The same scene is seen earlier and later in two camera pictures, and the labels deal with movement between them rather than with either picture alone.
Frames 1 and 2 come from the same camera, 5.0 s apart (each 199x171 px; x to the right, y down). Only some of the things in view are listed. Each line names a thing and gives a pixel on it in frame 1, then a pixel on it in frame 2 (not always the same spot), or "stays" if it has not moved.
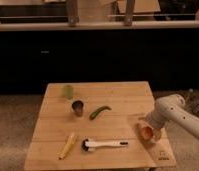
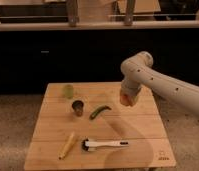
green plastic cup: x=69 y=91 stays
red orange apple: x=147 y=132 to x=128 y=100
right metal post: x=128 y=21 stays
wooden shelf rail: x=98 y=26 stays
